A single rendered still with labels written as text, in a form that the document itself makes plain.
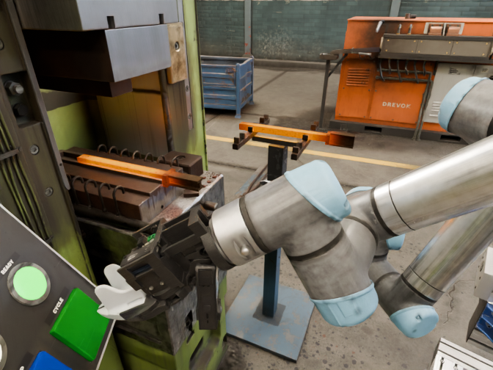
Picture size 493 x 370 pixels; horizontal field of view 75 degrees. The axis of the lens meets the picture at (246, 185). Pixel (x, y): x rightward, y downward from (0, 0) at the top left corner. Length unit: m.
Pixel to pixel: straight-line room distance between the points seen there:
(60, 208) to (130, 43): 0.40
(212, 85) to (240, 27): 4.37
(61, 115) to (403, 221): 1.09
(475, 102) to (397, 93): 3.54
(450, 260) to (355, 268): 0.32
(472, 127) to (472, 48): 3.39
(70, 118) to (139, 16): 0.60
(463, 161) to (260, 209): 0.24
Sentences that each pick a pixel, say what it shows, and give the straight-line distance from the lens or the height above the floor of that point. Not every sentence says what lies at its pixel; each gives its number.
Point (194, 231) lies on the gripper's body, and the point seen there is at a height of 1.18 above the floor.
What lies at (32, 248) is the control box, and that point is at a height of 1.11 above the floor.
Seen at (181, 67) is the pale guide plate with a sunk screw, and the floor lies 1.22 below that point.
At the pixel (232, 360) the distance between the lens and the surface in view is 1.66.
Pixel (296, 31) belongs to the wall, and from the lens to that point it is 8.46.
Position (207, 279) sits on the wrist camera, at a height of 1.11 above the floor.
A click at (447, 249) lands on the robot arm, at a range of 0.69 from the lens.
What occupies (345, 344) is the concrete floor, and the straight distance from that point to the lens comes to 1.77.
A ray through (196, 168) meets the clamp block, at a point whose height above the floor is 0.95.
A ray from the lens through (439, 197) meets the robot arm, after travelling 0.44.
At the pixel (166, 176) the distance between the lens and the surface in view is 0.87.
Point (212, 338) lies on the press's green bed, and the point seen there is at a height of 0.16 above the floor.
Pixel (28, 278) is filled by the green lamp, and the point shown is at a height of 1.10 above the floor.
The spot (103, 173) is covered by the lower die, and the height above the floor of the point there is 0.99.
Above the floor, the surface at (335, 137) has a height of 1.00.
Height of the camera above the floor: 1.41
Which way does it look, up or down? 29 degrees down
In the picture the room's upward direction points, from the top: straight up
